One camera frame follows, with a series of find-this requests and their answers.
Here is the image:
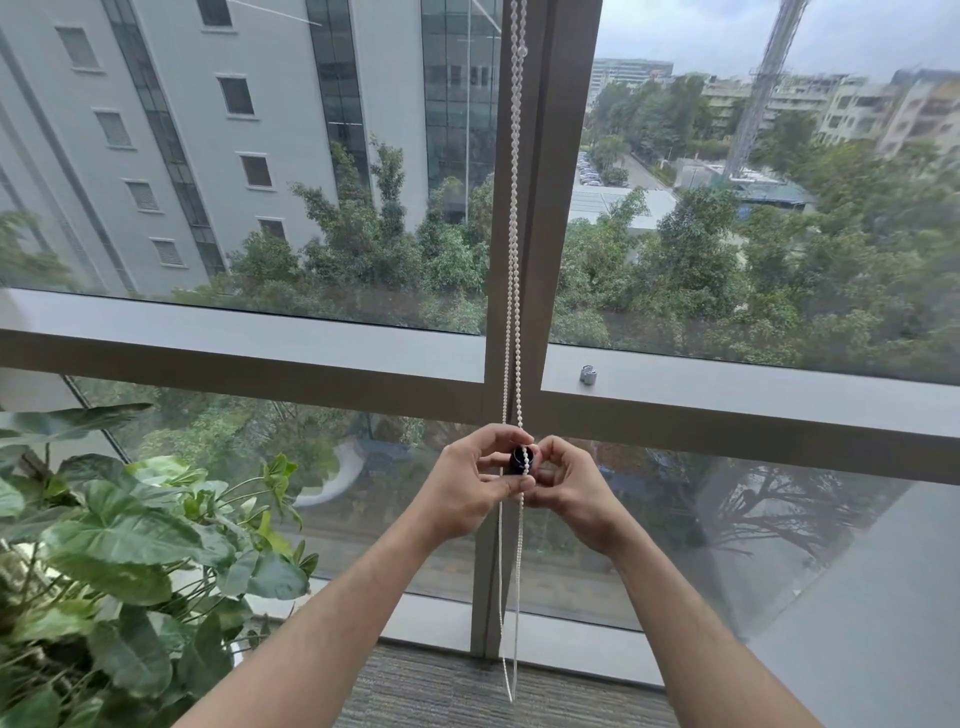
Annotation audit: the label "low white-roofed building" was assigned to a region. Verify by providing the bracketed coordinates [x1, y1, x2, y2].
[567, 184, 681, 228]

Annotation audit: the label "green trees outside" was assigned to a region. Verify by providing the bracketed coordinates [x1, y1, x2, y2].
[0, 73, 960, 385]

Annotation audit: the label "grey metal window frame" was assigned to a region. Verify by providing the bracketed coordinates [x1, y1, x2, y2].
[0, 0, 960, 691]

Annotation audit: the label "white bead chain blind cord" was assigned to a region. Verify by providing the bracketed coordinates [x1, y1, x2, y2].
[495, 0, 535, 705]

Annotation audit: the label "row of distant apartment buildings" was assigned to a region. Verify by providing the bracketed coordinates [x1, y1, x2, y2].
[701, 67, 960, 162]

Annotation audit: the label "green leafy potted plant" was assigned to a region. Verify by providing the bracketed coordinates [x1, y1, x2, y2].
[0, 402, 321, 728]

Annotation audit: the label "person's right forearm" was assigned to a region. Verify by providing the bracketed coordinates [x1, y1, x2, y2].
[600, 525, 815, 728]

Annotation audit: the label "person's left forearm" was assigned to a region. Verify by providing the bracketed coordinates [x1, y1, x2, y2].
[171, 504, 451, 728]

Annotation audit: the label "person's right hand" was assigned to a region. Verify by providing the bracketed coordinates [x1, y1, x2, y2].
[529, 435, 640, 558]

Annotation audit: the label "lattice crane tower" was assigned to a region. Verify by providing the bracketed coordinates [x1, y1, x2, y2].
[723, 0, 813, 181]

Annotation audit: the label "tall grey office building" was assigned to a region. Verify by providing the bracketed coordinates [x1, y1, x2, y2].
[0, 0, 505, 298]

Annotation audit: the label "person's left hand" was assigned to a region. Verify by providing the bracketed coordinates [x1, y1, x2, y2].
[410, 423, 538, 543]

